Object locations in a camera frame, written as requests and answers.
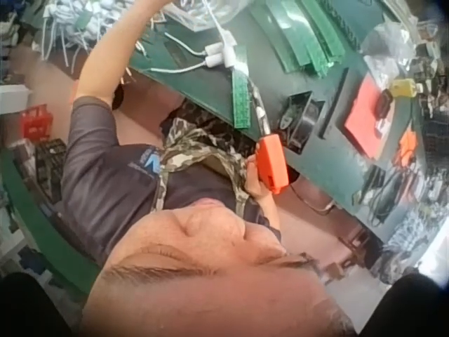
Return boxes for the crumpled clear plastic bag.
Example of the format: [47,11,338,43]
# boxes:
[360,15,419,72]

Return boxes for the pile of white cables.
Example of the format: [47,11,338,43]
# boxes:
[30,0,117,75]

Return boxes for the red pad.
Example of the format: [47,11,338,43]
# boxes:
[343,74,387,150]

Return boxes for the person's legs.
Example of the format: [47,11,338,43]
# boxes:
[159,97,254,150]

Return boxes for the person's right hand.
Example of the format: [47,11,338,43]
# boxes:
[244,153,279,212]

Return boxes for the yellow plastic box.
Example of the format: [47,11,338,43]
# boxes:
[388,78,419,100]

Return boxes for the black hand tools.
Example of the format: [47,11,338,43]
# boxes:
[360,164,405,223]

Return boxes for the clear bag of white cables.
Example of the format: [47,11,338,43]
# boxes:
[161,0,247,32]

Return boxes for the black crate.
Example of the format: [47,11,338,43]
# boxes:
[34,138,68,205]

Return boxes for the green tag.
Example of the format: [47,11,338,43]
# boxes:
[74,10,93,32]

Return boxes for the orange electric screwdriver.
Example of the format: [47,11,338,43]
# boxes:
[247,79,293,196]

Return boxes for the green circuit board strip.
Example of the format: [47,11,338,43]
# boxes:
[230,65,254,130]

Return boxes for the red crate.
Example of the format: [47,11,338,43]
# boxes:
[20,104,54,142]

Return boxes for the green frame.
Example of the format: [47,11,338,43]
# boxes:
[0,147,103,296]

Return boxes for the white box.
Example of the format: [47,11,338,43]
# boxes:
[0,81,33,117]

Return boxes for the white adapter with cable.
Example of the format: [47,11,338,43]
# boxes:
[146,55,226,74]
[201,0,237,70]
[163,32,226,56]

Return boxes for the stack of green circuit boards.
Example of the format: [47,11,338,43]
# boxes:
[248,0,349,77]

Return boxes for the thin cable loop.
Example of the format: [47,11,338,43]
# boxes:
[290,181,338,216]

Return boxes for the orange plastic tool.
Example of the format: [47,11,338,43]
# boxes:
[391,127,419,166]

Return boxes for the small black device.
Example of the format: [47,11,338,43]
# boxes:
[374,88,394,119]

